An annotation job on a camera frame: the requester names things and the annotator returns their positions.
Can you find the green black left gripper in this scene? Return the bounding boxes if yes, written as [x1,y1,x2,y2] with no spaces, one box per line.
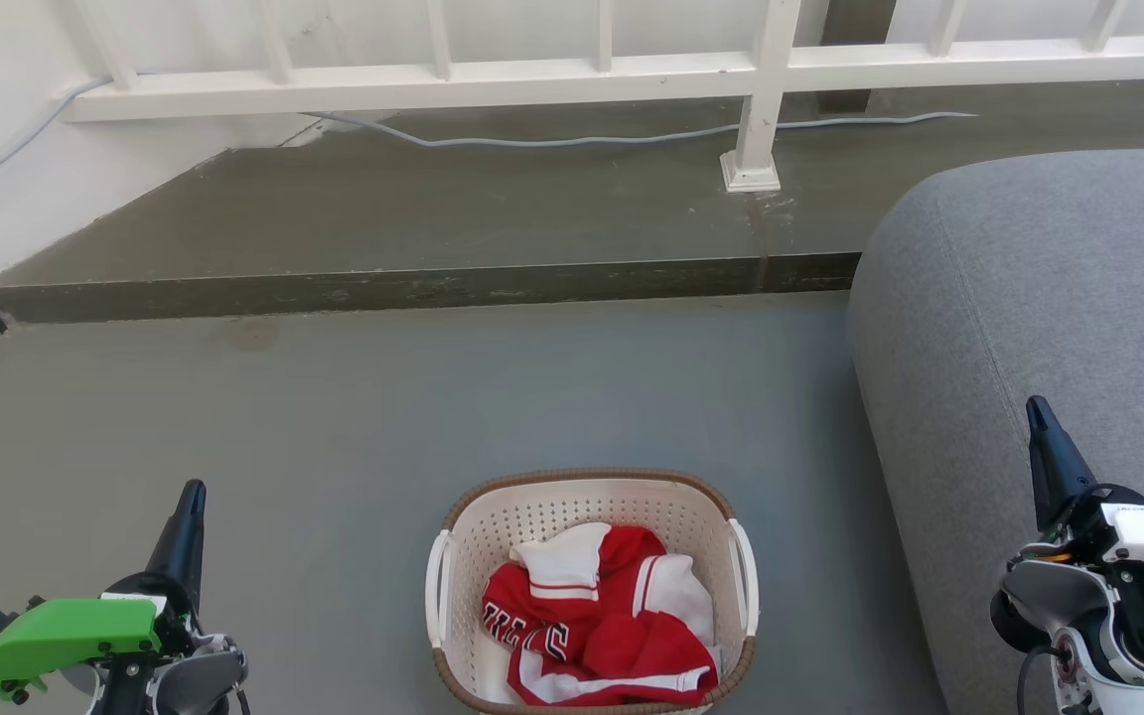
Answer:
[0,481,208,698]

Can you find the red jersey with black lettering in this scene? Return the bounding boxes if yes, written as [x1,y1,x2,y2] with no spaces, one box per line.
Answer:
[482,526,722,707]

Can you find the red white trimmed garment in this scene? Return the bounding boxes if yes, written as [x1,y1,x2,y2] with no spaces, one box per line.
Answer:
[510,522,717,646]

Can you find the grey fabric sofa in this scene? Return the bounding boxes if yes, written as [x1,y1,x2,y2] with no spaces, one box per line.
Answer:
[847,149,1144,715]

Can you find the cream perforated laundry basket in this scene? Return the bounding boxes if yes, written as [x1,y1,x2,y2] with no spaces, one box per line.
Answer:
[424,469,761,715]

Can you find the white wooden railing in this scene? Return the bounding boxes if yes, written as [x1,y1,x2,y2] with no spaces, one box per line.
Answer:
[56,0,1144,193]

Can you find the dark grey post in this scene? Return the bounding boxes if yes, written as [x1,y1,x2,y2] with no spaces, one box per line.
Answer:
[818,0,899,113]

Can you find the light grey cable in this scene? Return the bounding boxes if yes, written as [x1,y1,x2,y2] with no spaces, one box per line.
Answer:
[0,74,977,205]

